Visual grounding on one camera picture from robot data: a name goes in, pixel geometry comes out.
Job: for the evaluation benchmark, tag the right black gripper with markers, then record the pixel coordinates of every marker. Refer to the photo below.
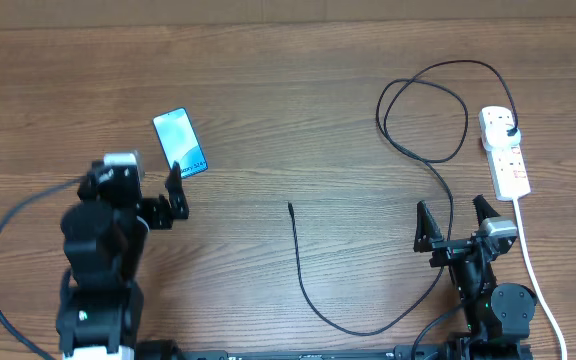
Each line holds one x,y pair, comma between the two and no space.
428,236

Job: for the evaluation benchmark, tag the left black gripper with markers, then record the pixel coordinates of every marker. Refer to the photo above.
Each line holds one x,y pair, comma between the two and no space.
162,215

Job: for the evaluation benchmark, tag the Samsung Galaxy smartphone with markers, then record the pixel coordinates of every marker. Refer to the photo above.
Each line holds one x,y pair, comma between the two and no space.
180,142

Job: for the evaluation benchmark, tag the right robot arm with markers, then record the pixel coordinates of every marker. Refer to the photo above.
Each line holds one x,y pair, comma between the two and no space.
498,315

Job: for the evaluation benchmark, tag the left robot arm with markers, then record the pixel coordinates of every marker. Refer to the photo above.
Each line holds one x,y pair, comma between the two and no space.
104,238

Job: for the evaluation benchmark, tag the white USB charger plug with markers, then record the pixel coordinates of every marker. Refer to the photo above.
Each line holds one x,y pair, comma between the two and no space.
496,136

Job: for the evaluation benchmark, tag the white power strip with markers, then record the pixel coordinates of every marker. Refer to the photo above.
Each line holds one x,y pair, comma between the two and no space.
507,166

